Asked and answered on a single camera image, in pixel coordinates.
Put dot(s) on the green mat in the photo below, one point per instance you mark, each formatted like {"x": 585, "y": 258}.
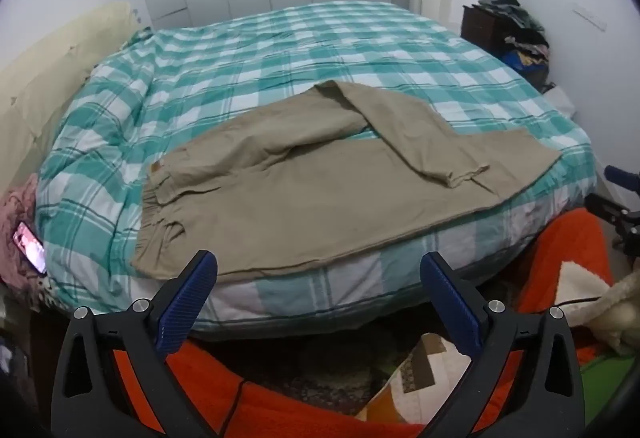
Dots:
{"x": 605, "y": 383}

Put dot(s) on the orange fleece blanket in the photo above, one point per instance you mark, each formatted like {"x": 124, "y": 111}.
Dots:
{"x": 565, "y": 243}

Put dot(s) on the dark wooden nightstand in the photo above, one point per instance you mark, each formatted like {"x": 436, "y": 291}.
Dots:
{"x": 480, "y": 27}

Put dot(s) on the white wall plate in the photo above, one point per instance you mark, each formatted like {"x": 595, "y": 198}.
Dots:
{"x": 590, "y": 16}

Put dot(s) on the cream fleece cloth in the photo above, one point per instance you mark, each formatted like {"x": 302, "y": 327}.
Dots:
{"x": 615, "y": 308}

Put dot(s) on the dark patterned rug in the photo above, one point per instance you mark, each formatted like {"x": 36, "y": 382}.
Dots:
{"x": 310, "y": 368}

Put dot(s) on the patterned quilt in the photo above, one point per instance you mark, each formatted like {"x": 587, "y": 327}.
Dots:
{"x": 420, "y": 378}

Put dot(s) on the cream pillow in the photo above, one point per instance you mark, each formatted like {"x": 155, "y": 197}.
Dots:
{"x": 45, "y": 82}

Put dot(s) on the teal plaid duvet bed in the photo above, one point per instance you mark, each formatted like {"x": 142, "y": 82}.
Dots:
{"x": 250, "y": 47}

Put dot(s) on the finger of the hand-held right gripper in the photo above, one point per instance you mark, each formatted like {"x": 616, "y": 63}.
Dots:
{"x": 605, "y": 209}
{"x": 622, "y": 177}

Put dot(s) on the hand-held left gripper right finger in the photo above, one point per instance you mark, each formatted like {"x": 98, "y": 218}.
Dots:
{"x": 450, "y": 303}

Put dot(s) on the pile of dark clothes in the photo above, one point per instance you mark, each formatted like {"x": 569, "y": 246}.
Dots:
{"x": 525, "y": 32}

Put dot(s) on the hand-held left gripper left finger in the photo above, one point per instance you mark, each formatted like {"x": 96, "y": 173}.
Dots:
{"x": 185, "y": 305}

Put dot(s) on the khaki pants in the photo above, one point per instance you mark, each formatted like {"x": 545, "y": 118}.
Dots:
{"x": 300, "y": 188}

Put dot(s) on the pink cloth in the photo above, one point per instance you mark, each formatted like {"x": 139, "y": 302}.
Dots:
{"x": 12, "y": 208}

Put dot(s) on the smartphone with lit screen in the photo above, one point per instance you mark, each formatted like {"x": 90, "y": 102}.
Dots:
{"x": 31, "y": 248}

